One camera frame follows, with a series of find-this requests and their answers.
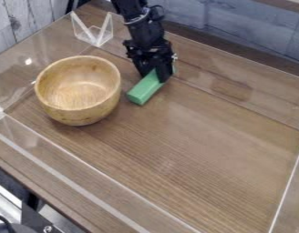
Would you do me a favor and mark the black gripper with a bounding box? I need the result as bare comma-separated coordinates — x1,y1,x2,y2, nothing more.
123,17,174,83

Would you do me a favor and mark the green rectangular block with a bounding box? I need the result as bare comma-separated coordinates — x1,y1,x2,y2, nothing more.
127,70,165,106

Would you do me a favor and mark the wooden bowl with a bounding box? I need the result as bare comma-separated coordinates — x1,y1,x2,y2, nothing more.
34,56,122,127

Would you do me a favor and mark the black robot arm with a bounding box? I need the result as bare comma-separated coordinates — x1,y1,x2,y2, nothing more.
111,0,176,83

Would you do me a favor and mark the clear acrylic corner bracket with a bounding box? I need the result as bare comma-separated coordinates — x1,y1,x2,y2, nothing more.
71,12,114,47

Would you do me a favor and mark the black metal table bracket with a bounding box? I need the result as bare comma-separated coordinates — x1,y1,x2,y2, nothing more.
20,203,62,233

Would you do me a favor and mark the black cable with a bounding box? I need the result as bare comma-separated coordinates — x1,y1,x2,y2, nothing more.
0,214,14,233

